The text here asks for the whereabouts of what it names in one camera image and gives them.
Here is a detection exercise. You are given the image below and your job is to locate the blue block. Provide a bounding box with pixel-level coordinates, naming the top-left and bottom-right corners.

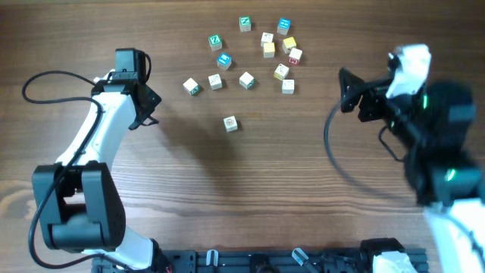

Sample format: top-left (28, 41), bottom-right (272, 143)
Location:
top-left (277, 18), bottom-right (291, 35)
top-left (217, 52), bottom-right (232, 71)

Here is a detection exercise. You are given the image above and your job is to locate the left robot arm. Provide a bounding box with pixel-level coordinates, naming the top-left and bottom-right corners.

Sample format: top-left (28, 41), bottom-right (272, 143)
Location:
top-left (28, 67), bottom-right (164, 272)

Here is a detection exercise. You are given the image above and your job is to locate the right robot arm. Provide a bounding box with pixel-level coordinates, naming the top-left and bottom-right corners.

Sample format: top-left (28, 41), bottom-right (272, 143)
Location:
top-left (334, 68), bottom-right (484, 272)

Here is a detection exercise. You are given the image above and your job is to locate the white green block far left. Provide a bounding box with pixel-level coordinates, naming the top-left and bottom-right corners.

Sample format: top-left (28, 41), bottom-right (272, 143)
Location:
top-left (183, 78), bottom-right (200, 96)

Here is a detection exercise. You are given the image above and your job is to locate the white block lower right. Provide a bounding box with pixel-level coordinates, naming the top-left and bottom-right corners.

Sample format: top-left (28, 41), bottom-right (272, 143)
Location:
top-left (282, 80), bottom-right (295, 94)

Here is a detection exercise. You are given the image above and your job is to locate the red M block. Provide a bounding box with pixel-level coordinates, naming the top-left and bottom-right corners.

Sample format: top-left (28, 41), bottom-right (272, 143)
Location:
top-left (289, 48), bottom-right (302, 65)

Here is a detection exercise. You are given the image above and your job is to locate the yellow sided picture block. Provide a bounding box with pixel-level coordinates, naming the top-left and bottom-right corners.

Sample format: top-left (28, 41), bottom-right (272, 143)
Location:
top-left (274, 64), bottom-right (289, 80)

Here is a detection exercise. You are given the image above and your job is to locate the white block lower left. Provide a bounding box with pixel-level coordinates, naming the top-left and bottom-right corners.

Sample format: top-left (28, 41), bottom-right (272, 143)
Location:
top-left (208, 74), bottom-right (223, 90)

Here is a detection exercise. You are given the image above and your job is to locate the green Z block left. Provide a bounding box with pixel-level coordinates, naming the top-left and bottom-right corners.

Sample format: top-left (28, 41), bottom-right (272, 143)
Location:
top-left (208, 34), bottom-right (223, 51)

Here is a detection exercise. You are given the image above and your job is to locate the green z block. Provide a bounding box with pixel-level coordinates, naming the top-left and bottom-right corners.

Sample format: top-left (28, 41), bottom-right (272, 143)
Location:
top-left (239, 16), bottom-right (252, 32)
top-left (208, 34), bottom-right (223, 51)

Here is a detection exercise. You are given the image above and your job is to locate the white block upper middle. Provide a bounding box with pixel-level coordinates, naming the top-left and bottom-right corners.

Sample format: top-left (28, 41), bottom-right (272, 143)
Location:
top-left (261, 32), bottom-right (274, 47)

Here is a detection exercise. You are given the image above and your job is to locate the white teal block centre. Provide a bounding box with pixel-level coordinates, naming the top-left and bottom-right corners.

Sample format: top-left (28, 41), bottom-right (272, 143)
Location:
top-left (239, 72), bottom-right (255, 89)

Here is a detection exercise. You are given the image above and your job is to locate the green Z block top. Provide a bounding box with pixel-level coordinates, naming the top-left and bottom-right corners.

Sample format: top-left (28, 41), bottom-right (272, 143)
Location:
top-left (239, 16), bottom-right (252, 32)

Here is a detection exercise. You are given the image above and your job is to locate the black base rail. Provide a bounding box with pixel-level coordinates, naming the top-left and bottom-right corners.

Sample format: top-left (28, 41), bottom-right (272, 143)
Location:
top-left (90, 237), bottom-right (430, 273)

